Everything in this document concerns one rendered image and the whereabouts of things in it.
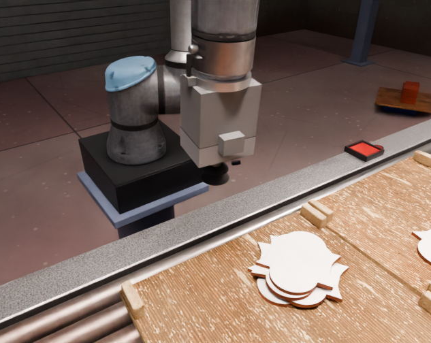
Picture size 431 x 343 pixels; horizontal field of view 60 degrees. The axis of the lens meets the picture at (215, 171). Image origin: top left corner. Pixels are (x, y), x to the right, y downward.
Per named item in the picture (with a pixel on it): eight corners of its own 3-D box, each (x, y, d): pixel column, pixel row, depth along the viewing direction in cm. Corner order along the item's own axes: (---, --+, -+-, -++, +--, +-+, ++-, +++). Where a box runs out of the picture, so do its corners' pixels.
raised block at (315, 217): (299, 214, 78) (300, 204, 77) (305, 211, 79) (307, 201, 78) (319, 230, 74) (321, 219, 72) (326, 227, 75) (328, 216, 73)
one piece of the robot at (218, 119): (208, 73, 38) (203, 196, 47) (280, 62, 41) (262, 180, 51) (173, 45, 45) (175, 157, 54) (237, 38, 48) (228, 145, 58)
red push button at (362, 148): (347, 151, 106) (348, 147, 105) (361, 145, 109) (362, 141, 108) (365, 160, 102) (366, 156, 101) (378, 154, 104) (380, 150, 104)
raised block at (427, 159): (411, 159, 98) (414, 150, 96) (415, 157, 99) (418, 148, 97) (433, 169, 94) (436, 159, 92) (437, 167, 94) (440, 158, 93)
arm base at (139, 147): (101, 140, 99) (96, 107, 94) (154, 130, 105) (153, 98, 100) (116, 170, 89) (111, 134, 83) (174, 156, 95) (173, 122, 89)
